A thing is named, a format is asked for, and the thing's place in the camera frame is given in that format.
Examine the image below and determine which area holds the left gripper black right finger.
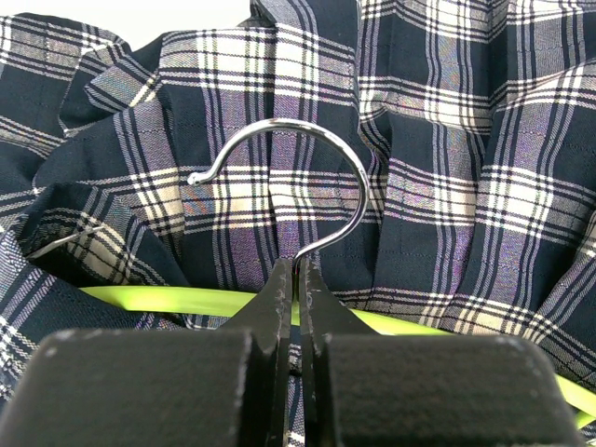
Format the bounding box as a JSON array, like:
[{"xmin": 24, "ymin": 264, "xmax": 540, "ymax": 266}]
[{"xmin": 297, "ymin": 261, "xmax": 584, "ymax": 446}]

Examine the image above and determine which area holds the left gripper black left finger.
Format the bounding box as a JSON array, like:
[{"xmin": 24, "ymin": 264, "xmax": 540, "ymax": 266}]
[{"xmin": 1, "ymin": 260, "xmax": 292, "ymax": 446}]

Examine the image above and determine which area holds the navy plaid skirt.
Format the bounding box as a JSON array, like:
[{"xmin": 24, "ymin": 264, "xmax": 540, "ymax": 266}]
[{"xmin": 1, "ymin": 1, "xmax": 595, "ymax": 402}]

